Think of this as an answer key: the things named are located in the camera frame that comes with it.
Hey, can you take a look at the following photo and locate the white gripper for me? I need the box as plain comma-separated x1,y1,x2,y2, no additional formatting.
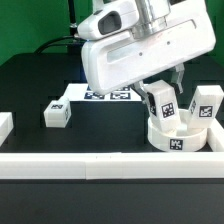
81,1,216,106

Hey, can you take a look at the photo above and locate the white round stool seat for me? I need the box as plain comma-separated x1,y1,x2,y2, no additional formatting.
148,109,207,152

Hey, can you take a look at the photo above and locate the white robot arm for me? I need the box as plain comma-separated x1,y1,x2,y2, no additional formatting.
78,0,216,95

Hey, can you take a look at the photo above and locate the white right fence bar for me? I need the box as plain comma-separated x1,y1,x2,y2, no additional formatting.
207,119,224,152

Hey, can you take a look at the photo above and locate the white sheet with tags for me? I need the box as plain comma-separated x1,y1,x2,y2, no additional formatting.
62,83,143,103

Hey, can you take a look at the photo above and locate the white front fence bar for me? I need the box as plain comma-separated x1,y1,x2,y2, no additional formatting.
0,152,224,180

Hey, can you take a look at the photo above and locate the black cable at base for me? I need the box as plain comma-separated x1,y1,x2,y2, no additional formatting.
34,33,84,54

